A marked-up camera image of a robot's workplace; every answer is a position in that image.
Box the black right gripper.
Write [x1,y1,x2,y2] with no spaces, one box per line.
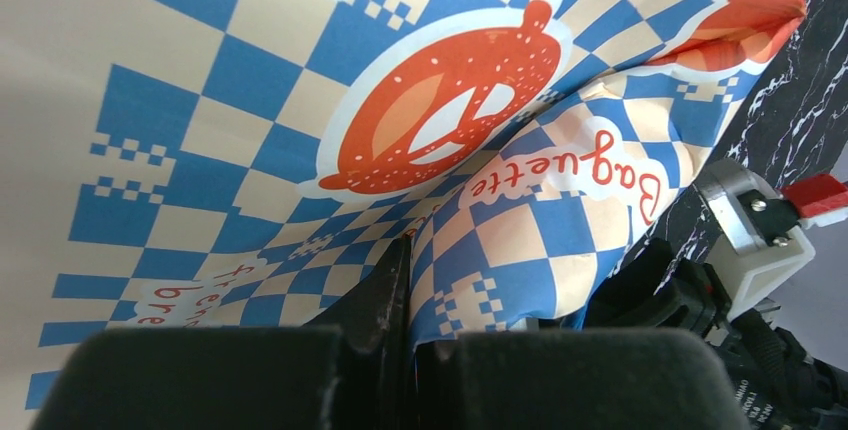
[586,239,847,429]

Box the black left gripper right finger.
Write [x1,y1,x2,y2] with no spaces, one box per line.
[418,329,750,429]

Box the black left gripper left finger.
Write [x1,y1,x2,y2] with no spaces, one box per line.
[33,237,412,429]

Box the blue checkered paper bag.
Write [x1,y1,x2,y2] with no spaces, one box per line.
[1,0,806,429]

